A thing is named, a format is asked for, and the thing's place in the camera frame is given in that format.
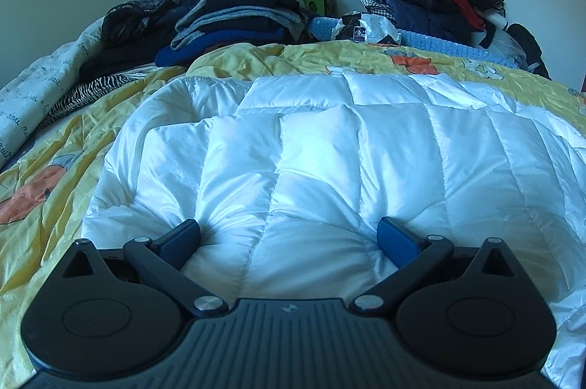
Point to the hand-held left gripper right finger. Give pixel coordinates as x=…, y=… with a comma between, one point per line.
x=394, y=239

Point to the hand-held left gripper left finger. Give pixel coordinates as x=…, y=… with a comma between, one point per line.
x=181, y=239

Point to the white puffer jacket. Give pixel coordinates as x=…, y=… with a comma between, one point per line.
x=320, y=142

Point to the yellow printed blanket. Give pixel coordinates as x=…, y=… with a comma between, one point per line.
x=68, y=187

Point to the zebra print cloth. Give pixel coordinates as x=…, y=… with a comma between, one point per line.
x=91, y=94

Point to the black folded garment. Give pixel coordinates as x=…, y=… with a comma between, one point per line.
x=119, y=62

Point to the blue folded garment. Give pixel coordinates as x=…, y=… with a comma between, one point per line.
x=219, y=45

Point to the light blue knitted blanket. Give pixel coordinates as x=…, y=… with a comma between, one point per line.
x=439, y=43

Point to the white lettered quilt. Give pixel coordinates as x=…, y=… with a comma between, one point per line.
x=36, y=82

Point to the white crumpled plastic bag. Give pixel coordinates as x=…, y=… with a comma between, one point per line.
x=366, y=27

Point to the navy blue jacket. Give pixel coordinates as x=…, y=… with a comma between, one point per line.
x=425, y=23

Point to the clear plastic bag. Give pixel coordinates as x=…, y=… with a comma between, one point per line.
x=506, y=46

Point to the grey folded sweater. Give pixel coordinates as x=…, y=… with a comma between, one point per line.
x=238, y=17

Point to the houndstooth patterned cloth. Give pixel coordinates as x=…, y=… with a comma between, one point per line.
x=375, y=8

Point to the black backpack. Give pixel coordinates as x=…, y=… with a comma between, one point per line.
x=529, y=48

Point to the dark patterned garment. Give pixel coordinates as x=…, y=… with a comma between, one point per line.
x=137, y=9

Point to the white garment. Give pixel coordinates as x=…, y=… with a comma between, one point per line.
x=496, y=21

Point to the green plastic stool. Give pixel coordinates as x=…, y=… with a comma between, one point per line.
x=315, y=4

